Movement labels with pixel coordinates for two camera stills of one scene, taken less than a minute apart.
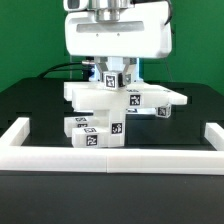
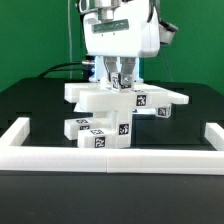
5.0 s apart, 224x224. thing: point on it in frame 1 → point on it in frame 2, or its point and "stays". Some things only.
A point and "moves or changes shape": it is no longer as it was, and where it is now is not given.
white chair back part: [93, 96] stays
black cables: [53, 69] stays
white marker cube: [163, 110] stays
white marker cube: [111, 79] moves or changes shape
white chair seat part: [110, 125] moves or changes shape
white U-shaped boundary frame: [16, 157] stays
